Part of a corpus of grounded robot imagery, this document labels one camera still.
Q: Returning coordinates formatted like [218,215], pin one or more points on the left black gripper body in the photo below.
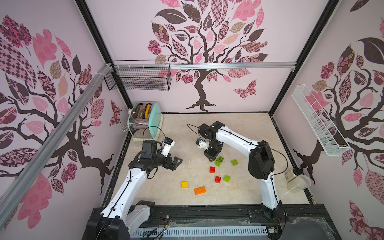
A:
[158,159]

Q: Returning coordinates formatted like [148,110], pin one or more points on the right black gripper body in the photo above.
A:
[210,151]

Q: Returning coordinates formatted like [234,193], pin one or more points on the long green lego brick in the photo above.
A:
[218,161]

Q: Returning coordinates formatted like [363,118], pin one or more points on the small green lego brick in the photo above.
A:
[226,178]
[234,162]

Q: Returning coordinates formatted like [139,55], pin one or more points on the yellow lego brick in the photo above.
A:
[185,185]

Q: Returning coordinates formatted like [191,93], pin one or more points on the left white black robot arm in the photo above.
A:
[116,221]

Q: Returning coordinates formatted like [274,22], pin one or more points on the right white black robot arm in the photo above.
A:
[261,163]

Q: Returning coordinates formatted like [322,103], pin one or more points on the red lego brick lower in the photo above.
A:
[217,179]

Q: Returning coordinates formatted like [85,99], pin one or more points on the orange long lego brick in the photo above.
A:
[200,190]

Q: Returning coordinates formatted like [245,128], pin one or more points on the mint green toaster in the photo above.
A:
[145,121]

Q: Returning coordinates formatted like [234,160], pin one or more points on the clear plastic measuring cup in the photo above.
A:
[297,181]

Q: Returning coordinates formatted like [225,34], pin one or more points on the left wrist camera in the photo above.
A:
[168,144]

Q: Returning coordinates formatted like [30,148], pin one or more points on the black wire basket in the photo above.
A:
[140,75]

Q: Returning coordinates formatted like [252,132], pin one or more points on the white slotted cable duct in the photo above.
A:
[195,232]

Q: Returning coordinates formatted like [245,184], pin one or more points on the aluminium frame bar back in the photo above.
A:
[261,65]

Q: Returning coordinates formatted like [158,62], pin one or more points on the aluminium frame bar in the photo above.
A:
[261,65]
[23,182]

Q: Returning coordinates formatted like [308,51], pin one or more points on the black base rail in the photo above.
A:
[300,221]

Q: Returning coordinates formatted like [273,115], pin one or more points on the white wire shelf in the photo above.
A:
[312,104]

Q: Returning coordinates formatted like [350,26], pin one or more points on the aluminium frame bar left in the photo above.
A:
[23,182]

